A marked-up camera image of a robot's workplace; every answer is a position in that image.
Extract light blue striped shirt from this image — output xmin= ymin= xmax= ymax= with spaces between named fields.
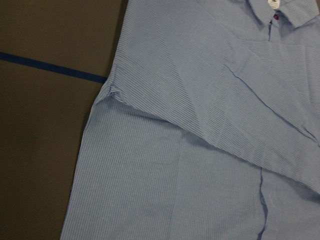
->
xmin=60 ymin=0 xmax=320 ymax=240

